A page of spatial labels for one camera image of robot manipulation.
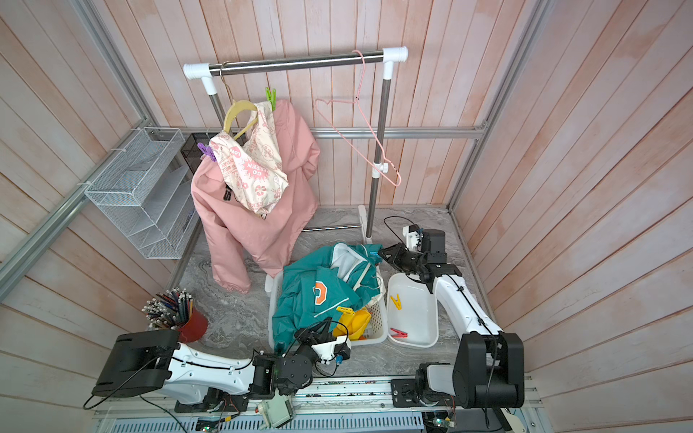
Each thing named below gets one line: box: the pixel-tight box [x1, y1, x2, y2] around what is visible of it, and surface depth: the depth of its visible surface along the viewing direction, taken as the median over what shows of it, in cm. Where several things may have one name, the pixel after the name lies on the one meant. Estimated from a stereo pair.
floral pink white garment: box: [209, 101, 289, 217], surface depth 65 cm
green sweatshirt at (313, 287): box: [272, 242, 384, 351], surface depth 78 cm
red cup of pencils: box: [141, 287, 209, 344], surface depth 77 cm
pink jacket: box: [190, 99, 321, 294], surface depth 75 cm
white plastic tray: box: [386, 272, 440, 349], surface depth 88 cm
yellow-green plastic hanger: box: [223, 100, 259, 140], surface depth 60 cm
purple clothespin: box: [196, 142, 217, 163], surface depth 57 cm
